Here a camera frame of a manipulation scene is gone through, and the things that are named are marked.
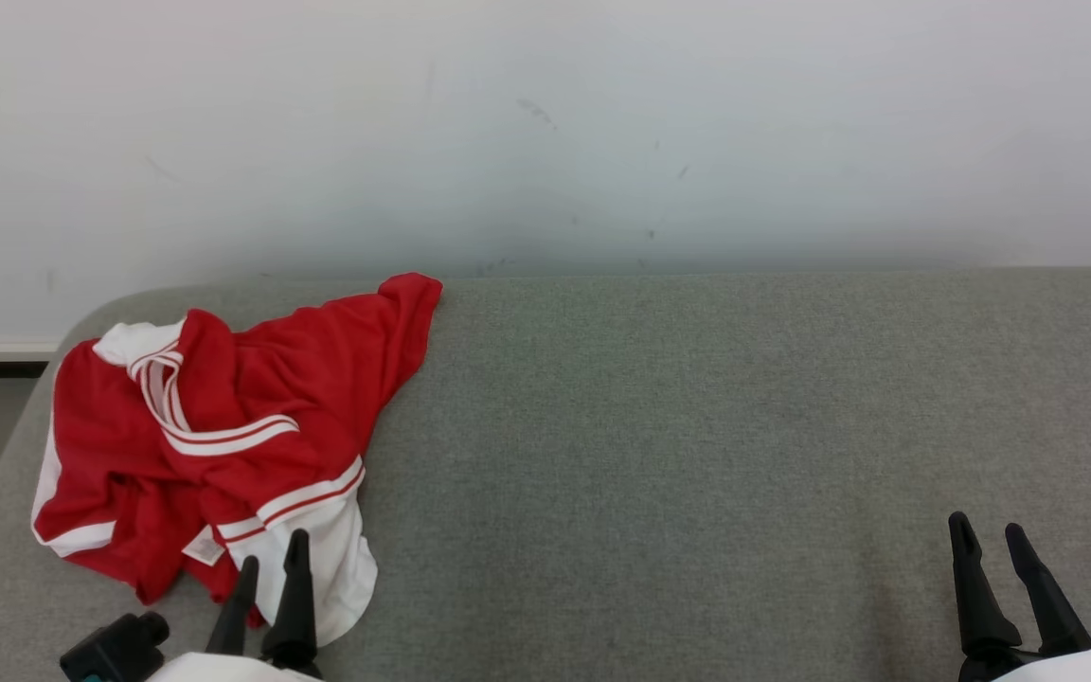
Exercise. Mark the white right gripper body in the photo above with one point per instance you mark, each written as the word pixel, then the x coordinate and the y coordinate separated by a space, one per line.
pixel 1066 669

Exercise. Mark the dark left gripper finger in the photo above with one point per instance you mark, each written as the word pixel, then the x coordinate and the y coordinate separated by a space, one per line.
pixel 235 616
pixel 295 616

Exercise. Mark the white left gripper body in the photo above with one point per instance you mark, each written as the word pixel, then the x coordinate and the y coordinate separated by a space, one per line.
pixel 223 671

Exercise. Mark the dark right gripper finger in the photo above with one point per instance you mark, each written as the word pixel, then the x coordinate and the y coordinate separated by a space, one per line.
pixel 981 606
pixel 1049 606

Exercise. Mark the grey fabric sofa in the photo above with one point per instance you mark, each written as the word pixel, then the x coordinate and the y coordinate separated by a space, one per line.
pixel 697 455

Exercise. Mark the red white basketball jersey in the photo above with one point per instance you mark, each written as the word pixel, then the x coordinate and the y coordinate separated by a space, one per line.
pixel 318 379

